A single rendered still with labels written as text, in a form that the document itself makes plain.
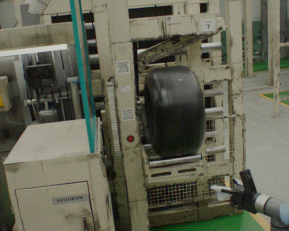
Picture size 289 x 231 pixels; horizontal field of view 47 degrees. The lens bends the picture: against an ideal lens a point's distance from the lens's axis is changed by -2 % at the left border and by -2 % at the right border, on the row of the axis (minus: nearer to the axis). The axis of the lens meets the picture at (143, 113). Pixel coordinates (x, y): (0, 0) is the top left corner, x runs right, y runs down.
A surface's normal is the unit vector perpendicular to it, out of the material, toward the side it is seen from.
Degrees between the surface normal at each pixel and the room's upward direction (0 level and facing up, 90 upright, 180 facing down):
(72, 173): 90
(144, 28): 90
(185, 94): 57
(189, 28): 90
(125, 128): 90
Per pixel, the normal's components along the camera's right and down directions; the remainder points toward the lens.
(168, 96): 0.06, -0.31
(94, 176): 0.13, 0.25
